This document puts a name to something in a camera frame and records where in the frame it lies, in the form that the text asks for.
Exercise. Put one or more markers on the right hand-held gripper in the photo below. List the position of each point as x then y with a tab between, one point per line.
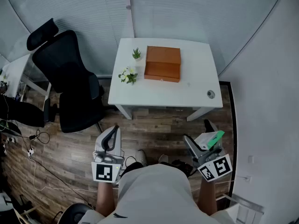
216	168

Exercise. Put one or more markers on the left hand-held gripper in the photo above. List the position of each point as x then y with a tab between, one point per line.
107	172

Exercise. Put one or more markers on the white and green cardboard box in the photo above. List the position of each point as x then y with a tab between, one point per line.
206	140

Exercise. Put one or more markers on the orange wooden box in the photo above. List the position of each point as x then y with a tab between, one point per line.
163	56

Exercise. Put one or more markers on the person's left forearm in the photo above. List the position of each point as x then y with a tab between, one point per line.
105	199

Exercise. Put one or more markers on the person's right forearm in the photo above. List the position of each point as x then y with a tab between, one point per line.
208	197

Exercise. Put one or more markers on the white table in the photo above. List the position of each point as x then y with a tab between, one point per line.
126	112

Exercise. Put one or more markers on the person's black trousers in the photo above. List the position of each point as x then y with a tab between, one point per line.
133	167

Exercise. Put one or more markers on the person's left white shoe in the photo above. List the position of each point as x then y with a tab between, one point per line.
141	157

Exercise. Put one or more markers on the person's white shoe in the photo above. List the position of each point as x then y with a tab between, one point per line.
163	158
141	157

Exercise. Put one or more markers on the person's right white shoe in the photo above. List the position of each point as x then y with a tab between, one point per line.
163	158

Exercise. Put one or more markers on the white flower plant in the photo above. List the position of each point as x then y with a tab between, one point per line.
128	76

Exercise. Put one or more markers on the black office chair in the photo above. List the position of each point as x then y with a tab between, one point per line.
70	83

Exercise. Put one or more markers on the person's white shirt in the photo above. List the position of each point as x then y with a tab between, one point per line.
154	195

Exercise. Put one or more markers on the white power adapter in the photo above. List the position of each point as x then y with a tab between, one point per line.
31	152

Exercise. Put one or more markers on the black round stool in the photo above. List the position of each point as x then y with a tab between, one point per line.
74	214

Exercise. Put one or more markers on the small potted succulent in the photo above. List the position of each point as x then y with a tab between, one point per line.
137	53

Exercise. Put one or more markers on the black bag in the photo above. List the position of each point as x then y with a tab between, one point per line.
21	113

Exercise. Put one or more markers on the white power strip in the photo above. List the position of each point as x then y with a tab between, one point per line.
11	140

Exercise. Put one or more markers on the white side desk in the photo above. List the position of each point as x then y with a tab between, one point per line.
14	71

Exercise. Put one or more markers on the white wall switch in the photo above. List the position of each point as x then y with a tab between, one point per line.
251	159

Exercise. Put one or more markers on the white wall socket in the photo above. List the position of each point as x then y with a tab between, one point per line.
248	179

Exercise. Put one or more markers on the metal frame rack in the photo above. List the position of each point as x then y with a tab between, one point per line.
245	206

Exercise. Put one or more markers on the grey partition post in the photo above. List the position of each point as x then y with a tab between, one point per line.
130	15

